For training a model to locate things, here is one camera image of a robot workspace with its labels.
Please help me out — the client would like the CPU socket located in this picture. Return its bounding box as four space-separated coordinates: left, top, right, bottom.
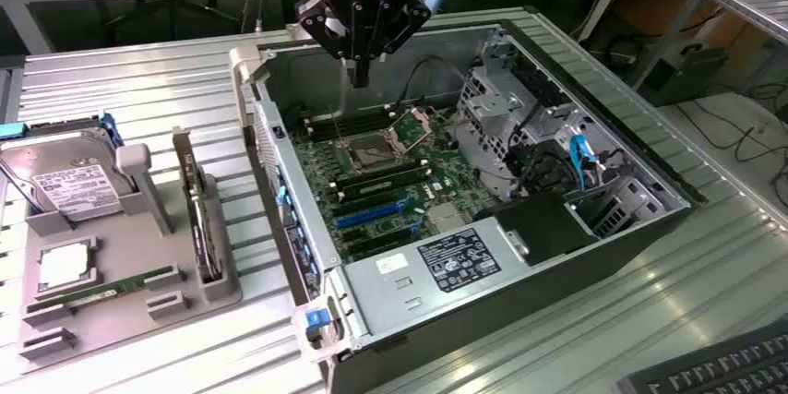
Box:
341 133 401 173

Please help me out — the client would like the black floor cable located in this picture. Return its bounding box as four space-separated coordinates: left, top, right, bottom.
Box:
676 84 788 164

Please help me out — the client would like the black box with handle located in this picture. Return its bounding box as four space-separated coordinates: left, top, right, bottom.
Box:
639 42 732 107

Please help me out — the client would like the blue expansion slot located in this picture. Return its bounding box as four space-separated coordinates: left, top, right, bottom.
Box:
335 202 408 229

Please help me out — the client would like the open black PC case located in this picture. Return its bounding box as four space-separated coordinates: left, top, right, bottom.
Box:
228 18 709 394

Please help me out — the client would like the grey parts rack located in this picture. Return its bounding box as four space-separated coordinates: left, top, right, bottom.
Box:
0 142 245 375

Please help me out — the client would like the short black expansion slot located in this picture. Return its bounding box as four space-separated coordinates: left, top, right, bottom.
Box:
341 222 415 245

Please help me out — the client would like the silver disk bay cage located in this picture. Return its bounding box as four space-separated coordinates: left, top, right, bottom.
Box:
459 41 584 192

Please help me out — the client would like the long black expansion slot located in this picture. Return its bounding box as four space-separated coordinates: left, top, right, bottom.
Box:
331 190 403 216

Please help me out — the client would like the blue disk caddy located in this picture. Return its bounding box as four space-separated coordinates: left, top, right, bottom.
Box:
0 110 128 150

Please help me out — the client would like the blue wire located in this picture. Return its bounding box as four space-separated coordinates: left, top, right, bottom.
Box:
569 134 603 192

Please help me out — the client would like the black looped wire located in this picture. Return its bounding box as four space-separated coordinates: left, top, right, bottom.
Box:
393 55 469 112

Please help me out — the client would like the graphics card with black cooler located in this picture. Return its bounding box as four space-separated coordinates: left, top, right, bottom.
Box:
169 125 228 285

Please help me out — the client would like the black installed RAM stick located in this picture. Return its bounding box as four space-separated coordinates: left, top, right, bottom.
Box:
331 163 431 196

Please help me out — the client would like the green RAM stick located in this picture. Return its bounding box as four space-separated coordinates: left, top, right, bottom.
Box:
27 269 171 315

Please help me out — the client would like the green motherboard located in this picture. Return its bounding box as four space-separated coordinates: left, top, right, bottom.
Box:
288 105 512 261

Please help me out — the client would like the black wire bundle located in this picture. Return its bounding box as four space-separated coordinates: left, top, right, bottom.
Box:
507 139 584 199

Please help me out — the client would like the silver hard disk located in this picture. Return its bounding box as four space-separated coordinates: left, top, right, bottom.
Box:
0 128 140 224

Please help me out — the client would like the black keyboard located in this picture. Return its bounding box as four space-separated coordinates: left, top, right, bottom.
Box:
615 327 788 394

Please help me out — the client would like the black RAM slot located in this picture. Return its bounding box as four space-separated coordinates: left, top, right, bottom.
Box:
300 105 395 130
304 114 395 142

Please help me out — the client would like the metal socket cover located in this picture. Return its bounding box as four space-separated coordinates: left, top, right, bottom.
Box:
384 107 436 162

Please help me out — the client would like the silver CPU chip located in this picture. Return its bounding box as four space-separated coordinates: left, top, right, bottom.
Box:
37 244 93 287

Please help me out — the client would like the silver perforated drive cage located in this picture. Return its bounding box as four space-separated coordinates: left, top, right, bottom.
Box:
565 176 685 239

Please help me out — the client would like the grey power supply unit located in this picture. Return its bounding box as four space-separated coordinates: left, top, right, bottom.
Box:
341 216 531 338

